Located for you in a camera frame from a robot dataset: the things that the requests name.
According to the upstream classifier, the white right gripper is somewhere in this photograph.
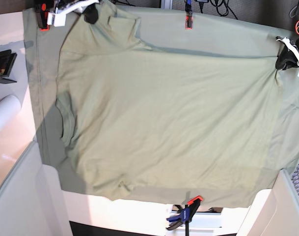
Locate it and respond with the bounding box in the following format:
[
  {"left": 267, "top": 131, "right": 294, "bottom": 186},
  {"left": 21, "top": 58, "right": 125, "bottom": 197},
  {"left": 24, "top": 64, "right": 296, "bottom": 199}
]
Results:
[{"left": 54, "top": 0, "right": 100, "bottom": 24}]

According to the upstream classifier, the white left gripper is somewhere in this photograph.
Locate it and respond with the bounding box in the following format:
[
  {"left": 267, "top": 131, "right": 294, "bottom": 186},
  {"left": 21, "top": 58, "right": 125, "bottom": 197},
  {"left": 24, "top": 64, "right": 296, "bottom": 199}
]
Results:
[{"left": 275, "top": 36, "right": 299, "bottom": 70}]

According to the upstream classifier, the light green T-shirt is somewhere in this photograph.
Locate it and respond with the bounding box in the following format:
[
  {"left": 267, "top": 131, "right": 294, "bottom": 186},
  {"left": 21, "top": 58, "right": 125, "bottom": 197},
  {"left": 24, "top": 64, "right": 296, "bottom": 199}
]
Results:
[{"left": 55, "top": 2, "right": 282, "bottom": 200}]

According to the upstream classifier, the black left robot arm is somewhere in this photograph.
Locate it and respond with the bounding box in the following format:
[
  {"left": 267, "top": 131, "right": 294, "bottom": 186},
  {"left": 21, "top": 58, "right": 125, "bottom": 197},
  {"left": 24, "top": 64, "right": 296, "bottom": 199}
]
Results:
[{"left": 275, "top": 21, "right": 299, "bottom": 70}]

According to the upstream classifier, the green table cloth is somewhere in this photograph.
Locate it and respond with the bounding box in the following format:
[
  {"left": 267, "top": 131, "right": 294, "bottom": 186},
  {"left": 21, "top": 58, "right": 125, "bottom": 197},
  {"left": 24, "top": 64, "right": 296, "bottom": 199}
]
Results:
[{"left": 23, "top": 6, "right": 299, "bottom": 208}]

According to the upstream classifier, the orange black clamp left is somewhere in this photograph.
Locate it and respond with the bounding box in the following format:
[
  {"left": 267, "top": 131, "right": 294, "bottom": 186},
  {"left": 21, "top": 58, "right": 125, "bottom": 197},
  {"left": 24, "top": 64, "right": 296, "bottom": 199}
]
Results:
[{"left": 34, "top": 2, "right": 50, "bottom": 31}]

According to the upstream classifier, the orange black clamp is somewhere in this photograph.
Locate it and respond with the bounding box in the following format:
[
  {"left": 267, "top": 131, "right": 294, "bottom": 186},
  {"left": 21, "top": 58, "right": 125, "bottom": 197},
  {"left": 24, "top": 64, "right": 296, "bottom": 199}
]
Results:
[
  {"left": 185, "top": 0, "right": 193, "bottom": 30},
  {"left": 34, "top": 2, "right": 50, "bottom": 31}
]

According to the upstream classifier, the orange black clamp middle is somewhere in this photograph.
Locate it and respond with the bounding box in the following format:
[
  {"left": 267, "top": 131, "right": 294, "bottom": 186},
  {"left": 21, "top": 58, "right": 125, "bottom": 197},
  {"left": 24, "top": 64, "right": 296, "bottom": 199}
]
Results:
[{"left": 185, "top": 0, "right": 193, "bottom": 30}]

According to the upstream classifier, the black tablet on stand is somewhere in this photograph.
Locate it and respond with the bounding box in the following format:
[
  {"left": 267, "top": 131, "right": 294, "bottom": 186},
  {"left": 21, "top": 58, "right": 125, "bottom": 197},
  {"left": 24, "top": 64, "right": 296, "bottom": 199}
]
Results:
[{"left": 0, "top": 50, "right": 17, "bottom": 84}]

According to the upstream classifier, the white paper roll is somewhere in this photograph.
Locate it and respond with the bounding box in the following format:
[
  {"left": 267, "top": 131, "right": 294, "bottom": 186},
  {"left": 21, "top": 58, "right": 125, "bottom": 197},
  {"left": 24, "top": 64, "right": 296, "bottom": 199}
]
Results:
[{"left": 0, "top": 95, "right": 21, "bottom": 131}]

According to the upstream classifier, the blue orange bar clamp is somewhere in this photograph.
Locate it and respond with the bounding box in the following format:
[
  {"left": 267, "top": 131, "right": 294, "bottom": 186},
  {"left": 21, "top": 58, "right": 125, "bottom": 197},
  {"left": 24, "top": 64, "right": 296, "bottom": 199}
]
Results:
[{"left": 166, "top": 195, "right": 204, "bottom": 236}]

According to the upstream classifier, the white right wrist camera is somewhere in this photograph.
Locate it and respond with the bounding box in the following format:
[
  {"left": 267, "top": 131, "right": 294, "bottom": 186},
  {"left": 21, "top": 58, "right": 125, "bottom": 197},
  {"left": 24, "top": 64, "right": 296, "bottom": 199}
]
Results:
[{"left": 47, "top": 12, "right": 66, "bottom": 27}]

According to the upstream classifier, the black cables bundle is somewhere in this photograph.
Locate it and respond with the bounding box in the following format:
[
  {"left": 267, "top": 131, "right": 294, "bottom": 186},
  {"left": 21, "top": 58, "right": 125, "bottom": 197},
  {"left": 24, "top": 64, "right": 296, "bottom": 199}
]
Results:
[{"left": 195, "top": 0, "right": 238, "bottom": 20}]

